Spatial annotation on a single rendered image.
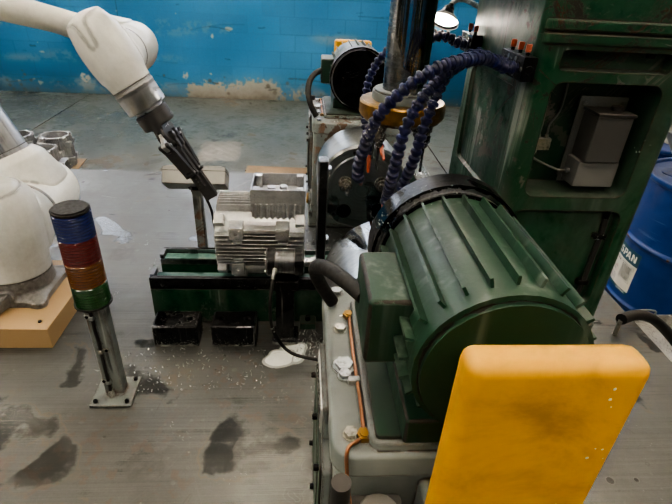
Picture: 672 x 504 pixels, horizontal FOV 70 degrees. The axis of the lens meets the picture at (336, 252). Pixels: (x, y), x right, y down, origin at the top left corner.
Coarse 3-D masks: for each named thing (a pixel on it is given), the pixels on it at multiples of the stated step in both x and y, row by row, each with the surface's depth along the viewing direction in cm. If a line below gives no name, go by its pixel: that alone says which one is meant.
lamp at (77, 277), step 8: (96, 264) 82; (72, 272) 80; (80, 272) 80; (88, 272) 81; (96, 272) 82; (104, 272) 84; (72, 280) 81; (80, 280) 81; (88, 280) 82; (96, 280) 82; (104, 280) 84; (80, 288) 82; (88, 288) 82
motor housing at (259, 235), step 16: (224, 192) 112; (240, 192) 112; (224, 208) 108; (240, 208) 108; (224, 224) 107; (256, 224) 108; (272, 224) 108; (224, 240) 107; (240, 240) 106; (256, 240) 106; (272, 240) 106; (304, 240) 109; (224, 256) 108; (240, 256) 109; (256, 256) 109; (304, 256) 111; (256, 272) 115
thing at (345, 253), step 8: (368, 224) 90; (352, 232) 91; (360, 232) 89; (368, 232) 88; (344, 240) 91; (352, 240) 88; (360, 240) 87; (336, 248) 91; (344, 248) 88; (352, 248) 86; (360, 248) 85; (328, 256) 94; (336, 256) 89; (344, 256) 86; (352, 256) 84; (336, 264) 87; (344, 264) 84; (352, 264) 82; (352, 272) 80; (328, 280) 88
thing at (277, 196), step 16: (256, 176) 112; (272, 176) 113; (288, 176) 114; (304, 176) 112; (256, 192) 105; (272, 192) 105; (288, 192) 105; (304, 192) 105; (256, 208) 107; (272, 208) 107; (288, 208) 107; (304, 208) 108
